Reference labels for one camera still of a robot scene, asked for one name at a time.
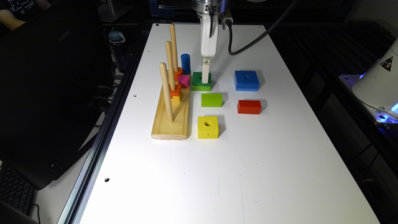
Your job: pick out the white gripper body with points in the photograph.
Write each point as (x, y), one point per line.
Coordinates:
(209, 35)

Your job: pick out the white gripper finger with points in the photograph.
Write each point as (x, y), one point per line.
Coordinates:
(205, 69)

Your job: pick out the dark green square block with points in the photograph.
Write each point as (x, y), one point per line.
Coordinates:
(198, 85)

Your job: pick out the person forearm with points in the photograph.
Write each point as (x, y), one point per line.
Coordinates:
(9, 20)

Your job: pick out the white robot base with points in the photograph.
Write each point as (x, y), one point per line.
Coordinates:
(376, 89)

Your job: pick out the blue cylinder block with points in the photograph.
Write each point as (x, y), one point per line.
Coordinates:
(185, 60)

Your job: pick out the orange block on rear peg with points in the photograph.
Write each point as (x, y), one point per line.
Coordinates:
(177, 74)

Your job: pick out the pink cylinder block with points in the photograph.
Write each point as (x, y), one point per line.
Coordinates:
(184, 81)

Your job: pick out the light green rectangular block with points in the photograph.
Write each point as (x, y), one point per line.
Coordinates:
(211, 100)

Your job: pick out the blue square block with hole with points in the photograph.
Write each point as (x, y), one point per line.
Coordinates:
(246, 81)

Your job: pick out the orange cross block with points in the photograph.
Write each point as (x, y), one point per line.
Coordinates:
(176, 93)

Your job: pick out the yellow block under orange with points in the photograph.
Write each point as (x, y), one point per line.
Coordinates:
(175, 99)

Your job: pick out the red rectangular block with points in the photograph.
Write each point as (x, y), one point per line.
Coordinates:
(249, 107)

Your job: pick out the yellow square block with hole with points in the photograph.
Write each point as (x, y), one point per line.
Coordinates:
(208, 127)

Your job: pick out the middle wooden peg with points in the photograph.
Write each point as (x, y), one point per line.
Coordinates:
(168, 47)

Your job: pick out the wooden peg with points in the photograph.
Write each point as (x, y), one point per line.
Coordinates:
(174, 46)
(166, 90)
(168, 47)

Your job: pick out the rear wooden peg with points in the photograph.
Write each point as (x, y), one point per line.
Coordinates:
(174, 46)

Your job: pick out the front wooden peg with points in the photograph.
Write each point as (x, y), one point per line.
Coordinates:
(166, 90)

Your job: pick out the wooden peg board base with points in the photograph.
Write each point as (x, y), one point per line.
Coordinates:
(177, 129)

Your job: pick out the blue lidded water bottle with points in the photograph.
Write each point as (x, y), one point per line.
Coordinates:
(119, 50)

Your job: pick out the black keyboard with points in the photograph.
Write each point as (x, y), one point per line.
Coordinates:
(15, 190)

